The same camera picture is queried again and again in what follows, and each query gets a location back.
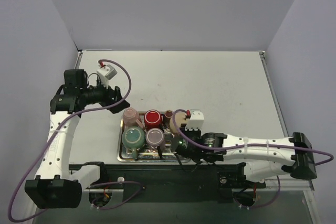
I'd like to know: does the lilac mug black handle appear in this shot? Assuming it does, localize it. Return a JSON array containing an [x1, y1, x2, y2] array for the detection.
[[145, 128, 165, 159]]

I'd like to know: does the beige round mug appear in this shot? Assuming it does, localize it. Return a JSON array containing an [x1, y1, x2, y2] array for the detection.
[[169, 112, 188, 135]]

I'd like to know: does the brown glazed mug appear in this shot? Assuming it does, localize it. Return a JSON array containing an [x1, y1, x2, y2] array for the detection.
[[163, 110, 173, 127]]

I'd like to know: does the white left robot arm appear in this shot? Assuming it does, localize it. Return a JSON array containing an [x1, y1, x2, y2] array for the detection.
[[25, 65, 130, 209]]

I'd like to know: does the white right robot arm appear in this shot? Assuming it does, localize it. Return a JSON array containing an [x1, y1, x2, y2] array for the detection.
[[170, 131, 317, 187]]

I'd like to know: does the pink faceted mug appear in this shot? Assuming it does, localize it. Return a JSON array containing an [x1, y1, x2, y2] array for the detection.
[[123, 108, 143, 128]]

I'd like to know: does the teal glazed mug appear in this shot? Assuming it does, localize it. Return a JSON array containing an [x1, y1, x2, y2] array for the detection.
[[121, 126, 146, 160]]

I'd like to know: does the shiny steel tray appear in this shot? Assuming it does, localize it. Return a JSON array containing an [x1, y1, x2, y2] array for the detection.
[[117, 111, 190, 164]]

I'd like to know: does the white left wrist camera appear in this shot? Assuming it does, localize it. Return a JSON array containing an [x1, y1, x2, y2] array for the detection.
[[96, 62, 118, 88]]

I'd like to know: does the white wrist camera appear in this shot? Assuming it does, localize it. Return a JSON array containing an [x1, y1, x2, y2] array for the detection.
[[185, 109, 204, 131], [96, 62, 118, 88]]

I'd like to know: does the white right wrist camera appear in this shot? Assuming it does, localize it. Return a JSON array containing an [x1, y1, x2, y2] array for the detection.
[[185, 109, 204, 131]]

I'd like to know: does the red mug black handle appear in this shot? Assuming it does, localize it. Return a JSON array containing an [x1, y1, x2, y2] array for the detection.
[[144, 110, 162, 130]]

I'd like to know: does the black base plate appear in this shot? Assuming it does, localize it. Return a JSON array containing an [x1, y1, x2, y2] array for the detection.
[[68, 163, 263, 204]]

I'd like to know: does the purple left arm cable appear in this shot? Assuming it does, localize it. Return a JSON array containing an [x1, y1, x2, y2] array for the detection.
[[7, 58, 146, 222]]

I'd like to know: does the aluminium frame rail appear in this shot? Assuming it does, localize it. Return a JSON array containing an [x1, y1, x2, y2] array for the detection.
[[258, 50, 315, 191]]

